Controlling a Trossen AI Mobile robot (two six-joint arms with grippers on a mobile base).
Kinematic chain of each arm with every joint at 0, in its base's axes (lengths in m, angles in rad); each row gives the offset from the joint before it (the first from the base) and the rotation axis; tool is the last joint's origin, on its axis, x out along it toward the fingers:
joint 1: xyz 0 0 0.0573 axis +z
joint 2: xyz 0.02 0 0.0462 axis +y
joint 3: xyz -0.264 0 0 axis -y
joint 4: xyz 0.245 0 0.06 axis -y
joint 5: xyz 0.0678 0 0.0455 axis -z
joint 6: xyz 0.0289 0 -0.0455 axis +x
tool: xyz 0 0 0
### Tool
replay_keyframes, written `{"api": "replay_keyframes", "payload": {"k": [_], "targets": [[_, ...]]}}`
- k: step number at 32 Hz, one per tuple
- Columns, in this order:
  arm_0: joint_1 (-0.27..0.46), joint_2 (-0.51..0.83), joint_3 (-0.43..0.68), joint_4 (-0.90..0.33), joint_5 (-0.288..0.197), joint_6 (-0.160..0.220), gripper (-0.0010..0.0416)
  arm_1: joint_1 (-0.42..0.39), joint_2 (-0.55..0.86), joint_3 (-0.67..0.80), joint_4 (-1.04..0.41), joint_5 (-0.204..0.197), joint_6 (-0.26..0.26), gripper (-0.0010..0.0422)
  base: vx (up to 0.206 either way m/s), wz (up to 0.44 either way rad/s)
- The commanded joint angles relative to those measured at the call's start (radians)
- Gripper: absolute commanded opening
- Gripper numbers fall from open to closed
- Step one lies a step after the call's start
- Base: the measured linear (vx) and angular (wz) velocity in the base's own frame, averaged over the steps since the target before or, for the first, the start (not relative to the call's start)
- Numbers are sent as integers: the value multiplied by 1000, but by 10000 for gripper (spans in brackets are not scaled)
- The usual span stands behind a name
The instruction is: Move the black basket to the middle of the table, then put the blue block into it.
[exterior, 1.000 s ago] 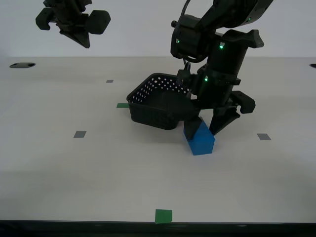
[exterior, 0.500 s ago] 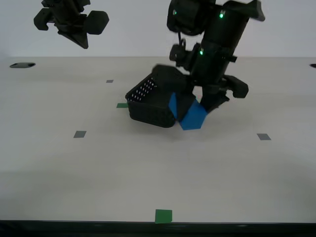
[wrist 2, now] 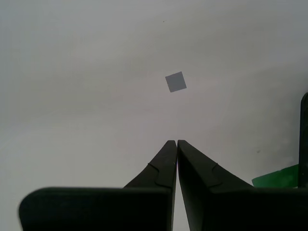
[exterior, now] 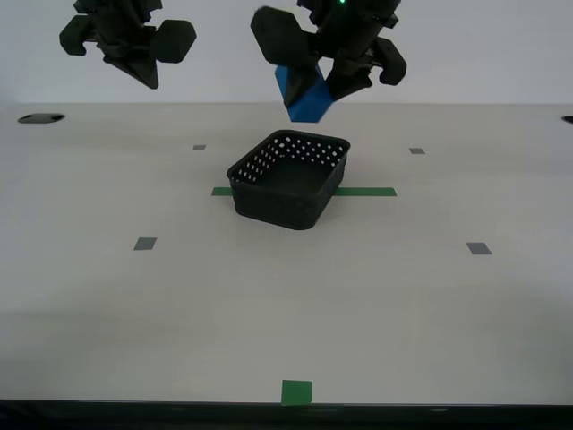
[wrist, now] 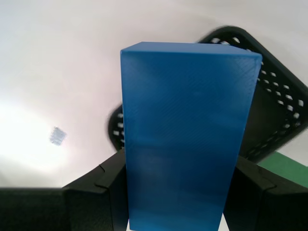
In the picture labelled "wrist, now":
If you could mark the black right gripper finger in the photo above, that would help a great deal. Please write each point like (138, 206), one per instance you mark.
(72, 209)
(269, 207)

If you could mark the black perforated plastic basket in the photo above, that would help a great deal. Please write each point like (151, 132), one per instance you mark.
(264, 118)

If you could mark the blue rectangular block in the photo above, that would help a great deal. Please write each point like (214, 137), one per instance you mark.
(183, 134)

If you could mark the green tape strip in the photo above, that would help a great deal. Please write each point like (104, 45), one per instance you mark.
(285, 168)

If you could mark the grey square tape marker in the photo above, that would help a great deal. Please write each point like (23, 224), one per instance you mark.
(57, 136)

